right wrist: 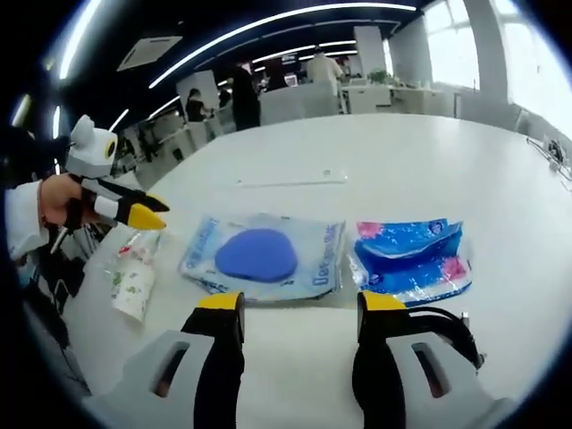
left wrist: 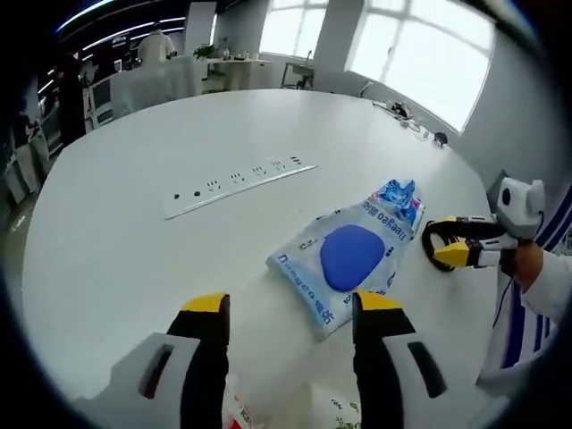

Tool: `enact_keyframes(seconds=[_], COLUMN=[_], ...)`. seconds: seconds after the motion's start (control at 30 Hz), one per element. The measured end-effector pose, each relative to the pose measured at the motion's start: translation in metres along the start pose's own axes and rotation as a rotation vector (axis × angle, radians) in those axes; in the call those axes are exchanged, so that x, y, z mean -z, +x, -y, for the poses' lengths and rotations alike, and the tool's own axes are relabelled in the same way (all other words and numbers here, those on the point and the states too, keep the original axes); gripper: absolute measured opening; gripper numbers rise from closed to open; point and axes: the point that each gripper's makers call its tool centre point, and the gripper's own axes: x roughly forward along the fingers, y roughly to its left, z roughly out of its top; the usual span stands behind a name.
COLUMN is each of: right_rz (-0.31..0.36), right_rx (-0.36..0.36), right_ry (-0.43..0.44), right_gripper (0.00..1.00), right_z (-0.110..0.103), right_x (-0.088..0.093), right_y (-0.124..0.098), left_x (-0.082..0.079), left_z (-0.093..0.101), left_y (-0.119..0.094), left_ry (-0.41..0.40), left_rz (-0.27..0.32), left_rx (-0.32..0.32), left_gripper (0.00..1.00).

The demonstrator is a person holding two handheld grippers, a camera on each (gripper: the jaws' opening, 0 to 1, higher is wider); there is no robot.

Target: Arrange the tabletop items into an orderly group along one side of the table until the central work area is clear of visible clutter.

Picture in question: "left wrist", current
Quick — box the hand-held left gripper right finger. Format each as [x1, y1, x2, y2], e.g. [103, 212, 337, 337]
[351, 289, 486, 429]

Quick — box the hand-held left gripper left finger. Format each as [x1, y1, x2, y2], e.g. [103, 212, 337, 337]
[91, 292, 232, 429]

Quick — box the clear plastic bottle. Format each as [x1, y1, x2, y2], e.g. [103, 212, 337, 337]
[221, 370, 269, 429]

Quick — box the blue pad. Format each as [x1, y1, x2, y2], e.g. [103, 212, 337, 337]
[265, 198, 415, 343]

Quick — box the person's right hand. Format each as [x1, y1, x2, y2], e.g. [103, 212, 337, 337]
[502, 240, 550, 291]

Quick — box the person in white coat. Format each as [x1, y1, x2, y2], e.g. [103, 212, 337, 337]
[475, 223, 572, 394]

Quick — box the white table socket strip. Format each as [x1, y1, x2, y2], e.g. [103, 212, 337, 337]
[161, 154, 319, 221]

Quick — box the window with blinds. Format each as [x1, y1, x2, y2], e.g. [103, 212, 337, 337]
[346, 0, 500, 133]
[258, 0, 330, 57]

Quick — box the white cabinet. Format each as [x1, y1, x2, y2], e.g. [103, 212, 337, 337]
[84, 80, 115, 129]

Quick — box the white partition counter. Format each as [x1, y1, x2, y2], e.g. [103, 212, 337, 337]
[109, 60, 198, 120]

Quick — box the white desk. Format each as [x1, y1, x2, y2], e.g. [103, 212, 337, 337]
[207, 57, 273, 93]

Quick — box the ceiling light strip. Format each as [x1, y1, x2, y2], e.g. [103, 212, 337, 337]
[62, 0, 135, 26]

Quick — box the thin black cable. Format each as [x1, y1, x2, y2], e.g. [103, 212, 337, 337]
[491, 272, 517, 330]

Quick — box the white device with cables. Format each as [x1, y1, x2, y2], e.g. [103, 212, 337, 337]
[374, 100, 430, 139]

